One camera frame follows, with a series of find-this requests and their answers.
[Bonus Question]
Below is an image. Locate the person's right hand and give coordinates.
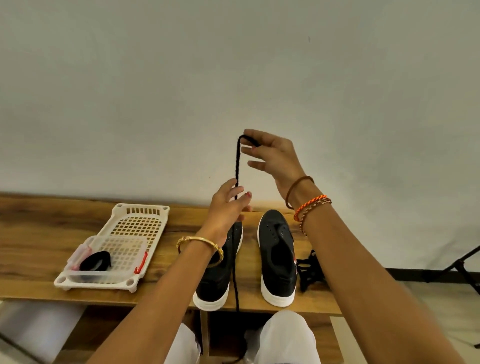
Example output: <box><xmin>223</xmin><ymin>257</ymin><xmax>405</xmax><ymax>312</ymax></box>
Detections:
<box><xmin>239</xmin><ymin>128</ymin><xmax>309</xmax><ymax>201</ymax></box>

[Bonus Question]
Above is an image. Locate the person's left hand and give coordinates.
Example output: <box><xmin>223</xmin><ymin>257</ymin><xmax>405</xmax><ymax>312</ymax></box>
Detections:
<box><xmin>195</xmin><ymin>177</ymin><xmax>255</xmax><ymax>246</ymax></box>

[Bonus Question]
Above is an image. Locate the black band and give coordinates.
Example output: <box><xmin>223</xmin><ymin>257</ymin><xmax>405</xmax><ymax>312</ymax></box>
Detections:
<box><xmin>78</xmin><ymin>249</ymin><xmax>114</xmax><ymax>273</ymax></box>
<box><xmin>228</xmin><ymin>134</ymin><xmax>261</xmax><ymax>363</ymax></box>

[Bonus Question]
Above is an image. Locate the black sneaker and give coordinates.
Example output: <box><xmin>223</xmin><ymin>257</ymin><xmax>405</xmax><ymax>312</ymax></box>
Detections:
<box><xmin>255</xmin><ymin>208</ymin><xmax>300</xmax><ymax>309</ymax></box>
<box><xmin>191</xmin><ymin>220</ymin><xmax>246</xmax><ymax>313</ymax></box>

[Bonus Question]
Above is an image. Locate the person's left forearm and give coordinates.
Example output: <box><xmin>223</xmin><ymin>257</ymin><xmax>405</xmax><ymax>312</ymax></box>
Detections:
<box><xmin>85</xmin><ymin>237</ymin><xmax>225</xmax><ymax>364</ymax></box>

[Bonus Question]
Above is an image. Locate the person's right forearm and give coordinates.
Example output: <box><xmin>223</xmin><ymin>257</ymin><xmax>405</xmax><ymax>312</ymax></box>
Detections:
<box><xmin>288</xmin><ymin>182</ymin><xmax>467</xmax><ymax>364</ymax></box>

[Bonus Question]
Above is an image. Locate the white plastic lattice basket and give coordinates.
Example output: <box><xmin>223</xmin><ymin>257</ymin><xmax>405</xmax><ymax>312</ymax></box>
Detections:
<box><xmin>53</xmin><ymin>202</ymin><xmax>172</xmax><ymax>294</ymax></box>

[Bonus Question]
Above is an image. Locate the black tripod stand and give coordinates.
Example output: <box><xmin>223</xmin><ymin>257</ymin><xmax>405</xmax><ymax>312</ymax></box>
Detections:
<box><xmin>441</xmin><ymin>243</ymin><xmax>480</xmax><ymax>351</ymax></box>

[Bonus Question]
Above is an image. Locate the white box under table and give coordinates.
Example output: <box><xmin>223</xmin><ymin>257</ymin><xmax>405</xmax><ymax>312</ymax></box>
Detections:
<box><xmin>0</xmin><ymin>299</ymin><xmax>88</xmax><ymax>364</ymax></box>

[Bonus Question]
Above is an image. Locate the gold bracelet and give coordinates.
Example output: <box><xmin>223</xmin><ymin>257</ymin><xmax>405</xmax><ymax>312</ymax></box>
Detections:
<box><xmin>174</xmin><ymin>234</ymin><xmax>226</xmax><ymax>270</ymax></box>

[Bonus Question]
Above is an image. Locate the orange braided bracelet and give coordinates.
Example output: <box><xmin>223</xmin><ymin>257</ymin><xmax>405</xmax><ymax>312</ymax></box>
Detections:
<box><xmin>291</xmin><ymin>193</ymin><xmax>334</xmax><ymax>236</ymax></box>

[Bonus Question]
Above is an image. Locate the clear container with red handles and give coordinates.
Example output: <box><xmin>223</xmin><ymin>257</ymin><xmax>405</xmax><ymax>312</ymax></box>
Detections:
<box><xmin>65</xmin><ymin>234</ymin><xmax>152</xmax><ymax>285</ymax></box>

